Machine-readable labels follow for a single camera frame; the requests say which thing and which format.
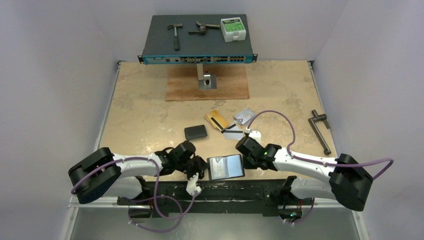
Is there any metal stand bracket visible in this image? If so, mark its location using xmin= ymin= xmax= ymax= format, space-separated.
xmin=196 ymin=63 xmax=217 ymax=90

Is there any wooden board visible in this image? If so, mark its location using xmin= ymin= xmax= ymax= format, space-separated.
xmin=165 ymin=64 xmax=250 ymax=102

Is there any black VIP card stack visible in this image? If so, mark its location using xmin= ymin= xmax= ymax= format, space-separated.
xmin=184 ymin=124 xmax=208 ymax=141

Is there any single silver card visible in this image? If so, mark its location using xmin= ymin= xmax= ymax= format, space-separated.
xmin=209 ymin=157 xmax=229 ymax=180

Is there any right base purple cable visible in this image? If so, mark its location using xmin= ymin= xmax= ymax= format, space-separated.
xmin=282 ymin=198 xmax=316 ymax=226

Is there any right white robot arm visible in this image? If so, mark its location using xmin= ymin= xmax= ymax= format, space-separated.
xmin=235 ymin=136 xmax=374 ymax=212

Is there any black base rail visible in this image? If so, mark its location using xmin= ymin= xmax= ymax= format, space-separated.
xmin=117 ymin=179 xmax=312 ymax=218

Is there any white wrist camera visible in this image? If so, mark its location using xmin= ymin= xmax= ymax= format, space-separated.
xmin=245 ymin=128 xmax=262 ymax=142
xmin=186 ymin=172 xmax=202 ymax=197

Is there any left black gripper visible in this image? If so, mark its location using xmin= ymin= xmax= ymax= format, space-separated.
xmin=175 ymin=155 xmax=210 ymax=184

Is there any rusty pliers tool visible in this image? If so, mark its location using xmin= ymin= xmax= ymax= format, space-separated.
xmin=188 ymin=21 xmax=221 ymax=36

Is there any blue network switch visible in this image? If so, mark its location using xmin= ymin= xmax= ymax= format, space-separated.
xmin=138 ymin=14 xmax=258 ymax=65

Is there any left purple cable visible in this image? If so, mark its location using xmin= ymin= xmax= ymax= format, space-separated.
xmin=70 ymin=157 xmax=200 ymax=221

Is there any small hammer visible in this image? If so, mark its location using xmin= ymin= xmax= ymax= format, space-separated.
xmin=167 ymin=23 xmax=183 ymax=51

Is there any white green plastic box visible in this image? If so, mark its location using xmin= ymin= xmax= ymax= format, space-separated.
xmin=220 ymin=17 xmax=247 ymax=43

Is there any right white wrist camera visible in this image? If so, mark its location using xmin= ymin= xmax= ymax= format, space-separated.
xmin=245 ymin=128 xmax=262 ymax=142

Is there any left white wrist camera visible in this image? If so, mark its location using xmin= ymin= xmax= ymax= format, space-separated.
xmin=186 ymin=172 xmax=202 ymax=197

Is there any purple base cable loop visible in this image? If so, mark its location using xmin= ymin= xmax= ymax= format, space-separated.
xmin=127 ymin=192 xmax=184 ymax=233

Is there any black card holder wallet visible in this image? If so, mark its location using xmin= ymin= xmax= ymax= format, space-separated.
xmin=207 ymin=154 xmax=245 ymax=181

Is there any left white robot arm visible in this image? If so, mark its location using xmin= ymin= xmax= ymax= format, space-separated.
xmin=68 ymin=140 xmax=210 ymax=205

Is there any silver card stack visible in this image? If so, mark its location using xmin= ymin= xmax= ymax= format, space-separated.
xmin=233 ymin=107 xmax=256 ymax=125

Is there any gold VIP card stack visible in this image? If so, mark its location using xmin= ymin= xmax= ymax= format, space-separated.
xmin=205 ymin=110 xmax=230 ymax=131

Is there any metal crank handle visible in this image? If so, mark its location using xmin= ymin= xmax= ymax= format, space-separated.
xmin=308 ymin=109 xmax=332 ymax=156

